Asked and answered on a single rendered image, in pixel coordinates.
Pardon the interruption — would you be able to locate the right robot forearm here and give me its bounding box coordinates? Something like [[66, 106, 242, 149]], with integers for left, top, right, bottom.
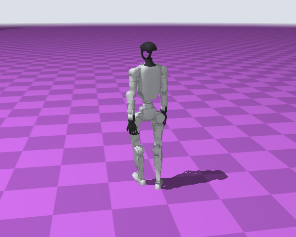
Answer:
[[160, 91, 168, 111]]

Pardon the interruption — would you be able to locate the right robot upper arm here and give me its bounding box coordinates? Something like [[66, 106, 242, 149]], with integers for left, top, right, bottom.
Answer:
[[159, 65, 168, 93]]

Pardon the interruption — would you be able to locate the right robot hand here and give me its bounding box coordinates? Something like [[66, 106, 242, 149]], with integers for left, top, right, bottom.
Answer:
[[160, 107, 167, 125]]

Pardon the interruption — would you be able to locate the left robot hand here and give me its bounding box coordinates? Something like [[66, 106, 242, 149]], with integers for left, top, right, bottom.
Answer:
[[127, 115, 139, 135]]

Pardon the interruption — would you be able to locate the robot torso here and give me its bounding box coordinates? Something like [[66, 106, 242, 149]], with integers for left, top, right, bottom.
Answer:
[[137, 61, 162, 121]]

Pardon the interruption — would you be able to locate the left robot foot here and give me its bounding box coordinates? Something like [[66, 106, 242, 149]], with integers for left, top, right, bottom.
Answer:
[[132, 172, 146, 186]]

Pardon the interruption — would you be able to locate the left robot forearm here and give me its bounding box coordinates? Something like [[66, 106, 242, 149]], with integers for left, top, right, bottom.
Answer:
[[126, 91, 136, 120]]

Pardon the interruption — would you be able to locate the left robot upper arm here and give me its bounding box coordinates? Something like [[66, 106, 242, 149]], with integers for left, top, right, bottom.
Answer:
[[128, 67, 141, 98]]

